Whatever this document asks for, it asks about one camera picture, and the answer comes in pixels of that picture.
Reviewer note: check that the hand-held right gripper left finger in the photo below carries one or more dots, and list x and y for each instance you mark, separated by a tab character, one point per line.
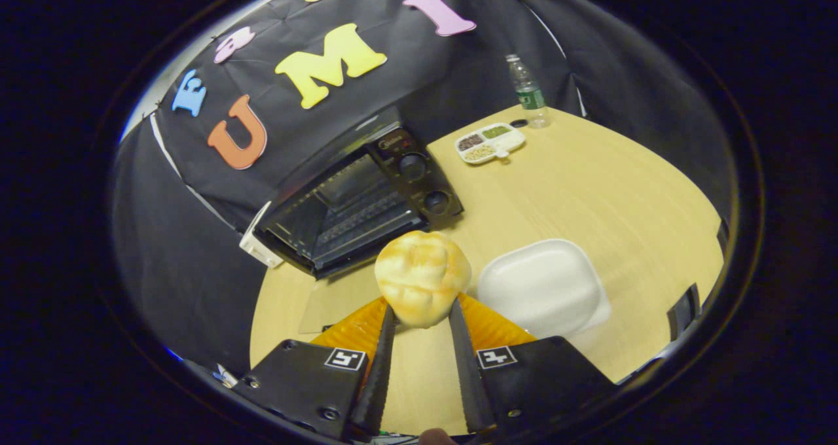
380	379

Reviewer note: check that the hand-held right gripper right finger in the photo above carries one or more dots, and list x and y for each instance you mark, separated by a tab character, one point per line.
468	379

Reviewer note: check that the golden bread bun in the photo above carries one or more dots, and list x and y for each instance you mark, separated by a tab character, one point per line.
422	275

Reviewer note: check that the black electric oven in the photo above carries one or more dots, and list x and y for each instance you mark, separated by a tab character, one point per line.
419	170

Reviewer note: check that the white square plate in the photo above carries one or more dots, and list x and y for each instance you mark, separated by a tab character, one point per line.
540	288

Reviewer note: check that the white toaster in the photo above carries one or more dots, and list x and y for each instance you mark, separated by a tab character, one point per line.
258	249

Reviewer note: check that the black table edge clamp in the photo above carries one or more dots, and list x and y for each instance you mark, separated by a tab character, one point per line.
682	313

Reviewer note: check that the white divided snack tray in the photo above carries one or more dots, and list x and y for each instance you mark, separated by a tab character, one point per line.
507	142

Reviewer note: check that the clear plastic water bottle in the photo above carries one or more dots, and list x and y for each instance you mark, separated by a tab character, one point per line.
529	95

